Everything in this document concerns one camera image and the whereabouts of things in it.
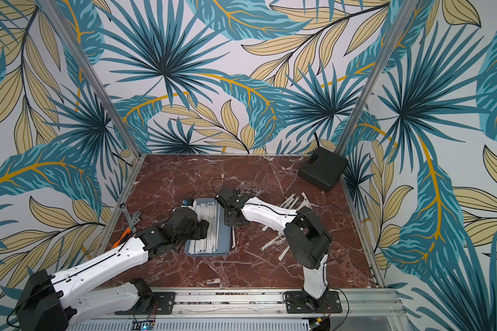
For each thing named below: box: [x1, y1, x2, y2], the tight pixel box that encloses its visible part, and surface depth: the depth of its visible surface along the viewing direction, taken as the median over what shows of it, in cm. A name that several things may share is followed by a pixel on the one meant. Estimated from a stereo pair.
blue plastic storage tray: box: [184, 197, 232, 256], surface depth 88 cm
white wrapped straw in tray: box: [194, 202, 220, 254], surface depth 88 cm
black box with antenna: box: [297, 131, 349, 192], surface depth 110 cm
